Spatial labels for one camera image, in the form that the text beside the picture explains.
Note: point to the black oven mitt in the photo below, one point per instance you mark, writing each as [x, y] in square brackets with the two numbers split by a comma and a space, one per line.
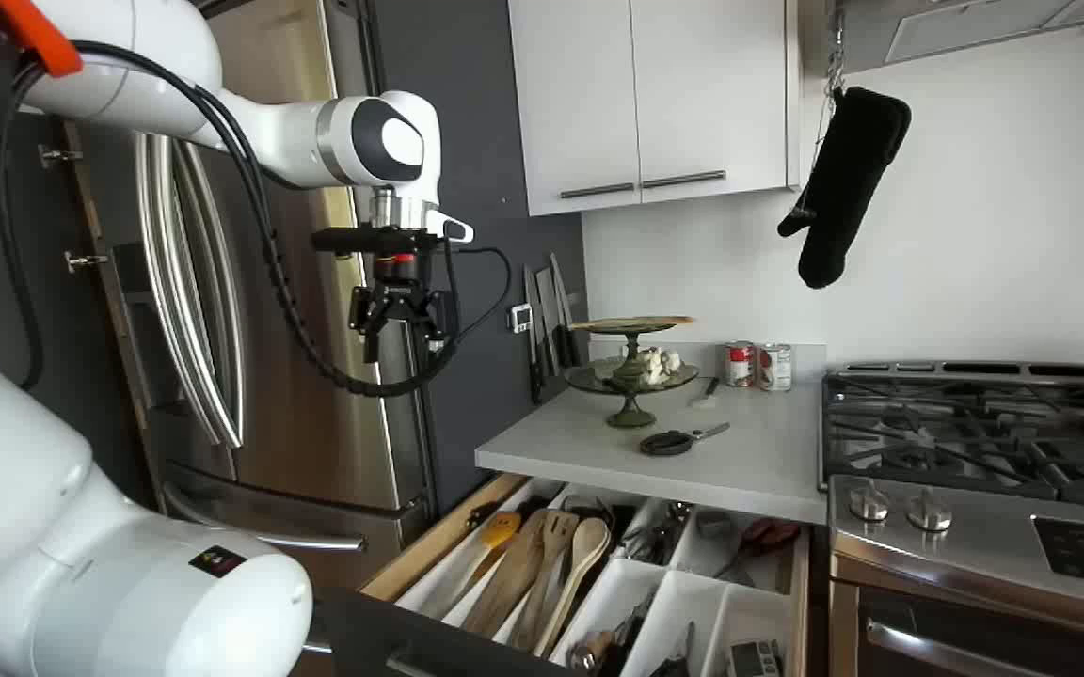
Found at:
[864, 138]

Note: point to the wooden spatula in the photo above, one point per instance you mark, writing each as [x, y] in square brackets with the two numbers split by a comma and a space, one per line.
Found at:
[509, 580]

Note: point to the red white spice jar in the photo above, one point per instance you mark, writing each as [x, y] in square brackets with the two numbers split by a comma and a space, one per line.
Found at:
[740, 366]

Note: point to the black straight spatula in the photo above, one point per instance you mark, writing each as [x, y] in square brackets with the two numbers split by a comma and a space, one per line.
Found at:
[681, 441]

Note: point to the silver spice jar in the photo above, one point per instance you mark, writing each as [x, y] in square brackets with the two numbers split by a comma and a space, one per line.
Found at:
[779, 366]

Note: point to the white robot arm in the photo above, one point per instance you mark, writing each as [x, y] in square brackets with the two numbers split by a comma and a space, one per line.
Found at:
[96, 583]

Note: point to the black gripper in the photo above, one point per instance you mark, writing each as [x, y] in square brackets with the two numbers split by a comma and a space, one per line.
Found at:
[400, 292]

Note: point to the white upper cabinet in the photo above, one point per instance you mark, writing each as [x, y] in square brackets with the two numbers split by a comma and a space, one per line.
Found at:
[654, 98]

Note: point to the wooden spoon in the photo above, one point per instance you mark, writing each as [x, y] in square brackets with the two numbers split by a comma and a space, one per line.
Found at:
[587, 552]

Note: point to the stainless gas stove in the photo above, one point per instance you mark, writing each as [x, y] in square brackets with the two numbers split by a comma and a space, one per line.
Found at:
[955, 517]

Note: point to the tiered brass stand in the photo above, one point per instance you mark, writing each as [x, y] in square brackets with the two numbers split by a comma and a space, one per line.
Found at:
[638, 374]

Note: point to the range hood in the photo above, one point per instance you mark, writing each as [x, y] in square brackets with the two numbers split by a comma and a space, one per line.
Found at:
[895, 31]

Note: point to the knife rack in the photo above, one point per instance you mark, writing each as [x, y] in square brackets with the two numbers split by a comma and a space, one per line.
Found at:
[551, 343]

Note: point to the open wooden cutlery drawer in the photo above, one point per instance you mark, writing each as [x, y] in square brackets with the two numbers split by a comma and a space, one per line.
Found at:
[684, 592]

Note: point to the stainless steel refrigerator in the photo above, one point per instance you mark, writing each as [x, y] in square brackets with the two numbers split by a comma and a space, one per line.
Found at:
[273, 421]

